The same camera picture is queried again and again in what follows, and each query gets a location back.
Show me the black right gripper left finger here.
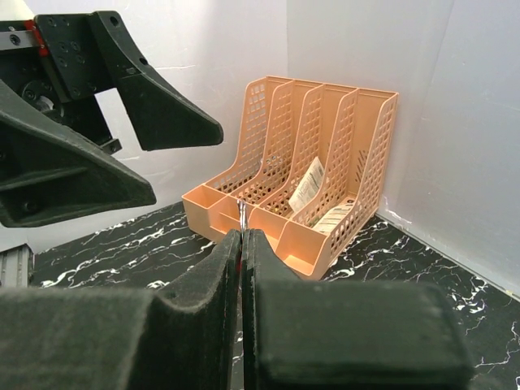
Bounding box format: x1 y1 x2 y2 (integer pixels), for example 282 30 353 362
1 230 241 389

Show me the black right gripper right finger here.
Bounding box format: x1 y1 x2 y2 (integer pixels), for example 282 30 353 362
241 229 475 389

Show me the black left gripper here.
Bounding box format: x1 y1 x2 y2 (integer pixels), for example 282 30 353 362
1 11 223 228

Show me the silver key with black tag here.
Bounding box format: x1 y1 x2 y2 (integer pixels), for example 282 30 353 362
237 199 248 237

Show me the white labelled packet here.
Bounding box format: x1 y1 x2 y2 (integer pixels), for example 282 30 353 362
313 199 354 234

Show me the white striped card packet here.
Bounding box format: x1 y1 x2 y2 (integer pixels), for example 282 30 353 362
288 157 324 213

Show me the orange plastic file organizer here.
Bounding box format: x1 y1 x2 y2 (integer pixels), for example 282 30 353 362
182 76 399 280

